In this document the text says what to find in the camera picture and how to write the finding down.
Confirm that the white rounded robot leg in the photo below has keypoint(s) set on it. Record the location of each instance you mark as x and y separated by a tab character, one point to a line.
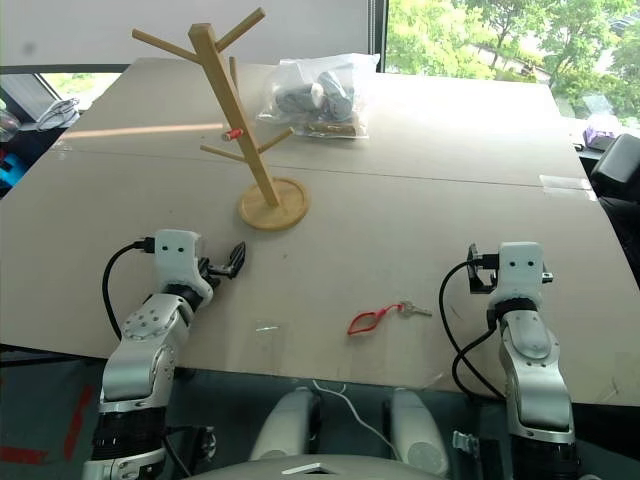
419	435
285	425

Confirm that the blue item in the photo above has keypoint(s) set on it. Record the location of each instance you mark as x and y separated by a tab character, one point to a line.
11	170

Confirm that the red floor tape strip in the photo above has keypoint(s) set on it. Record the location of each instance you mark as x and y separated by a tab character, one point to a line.
22	455
78	422

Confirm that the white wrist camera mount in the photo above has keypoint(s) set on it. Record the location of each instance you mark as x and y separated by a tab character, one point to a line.
172	260
520	275

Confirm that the purple item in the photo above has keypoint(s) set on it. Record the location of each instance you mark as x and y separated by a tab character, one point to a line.
600	136

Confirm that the small metal bracket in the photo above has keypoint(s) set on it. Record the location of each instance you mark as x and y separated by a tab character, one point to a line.
466	442

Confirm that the small red tag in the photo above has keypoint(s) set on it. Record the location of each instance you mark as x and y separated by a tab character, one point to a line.
233	133

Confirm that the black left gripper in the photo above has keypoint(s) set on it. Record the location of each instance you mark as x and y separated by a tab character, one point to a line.
210	274

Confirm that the black chair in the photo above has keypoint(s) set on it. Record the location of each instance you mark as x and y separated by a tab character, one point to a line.
617	165

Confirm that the wooden tree hanging rack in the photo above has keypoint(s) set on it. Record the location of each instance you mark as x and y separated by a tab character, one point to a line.
235	115

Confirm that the brown cardboard sheet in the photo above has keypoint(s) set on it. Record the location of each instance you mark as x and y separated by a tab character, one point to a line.
350	225

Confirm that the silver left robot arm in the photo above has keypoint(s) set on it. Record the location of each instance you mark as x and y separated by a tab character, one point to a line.
140	350

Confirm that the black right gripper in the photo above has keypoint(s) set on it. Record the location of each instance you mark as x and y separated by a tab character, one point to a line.
479	272

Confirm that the dark window frame post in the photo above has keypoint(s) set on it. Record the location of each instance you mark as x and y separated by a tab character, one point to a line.
379	35

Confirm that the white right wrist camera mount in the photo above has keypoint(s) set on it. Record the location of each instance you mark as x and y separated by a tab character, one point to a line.
520	275

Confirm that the silver robot torso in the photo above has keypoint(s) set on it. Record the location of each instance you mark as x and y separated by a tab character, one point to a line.
320	469

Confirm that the clear plastic bag with items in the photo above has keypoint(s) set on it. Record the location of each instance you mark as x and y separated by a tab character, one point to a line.
320	95

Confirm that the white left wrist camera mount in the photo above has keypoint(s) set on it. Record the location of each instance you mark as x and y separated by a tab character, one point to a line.
172	260

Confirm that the clear tape strip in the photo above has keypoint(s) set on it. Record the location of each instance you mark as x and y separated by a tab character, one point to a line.
266	328
567	184

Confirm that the white cloth bundle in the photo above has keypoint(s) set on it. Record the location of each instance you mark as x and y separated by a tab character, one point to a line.
59	114

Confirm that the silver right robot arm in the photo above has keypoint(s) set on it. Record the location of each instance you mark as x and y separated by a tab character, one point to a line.
530	360

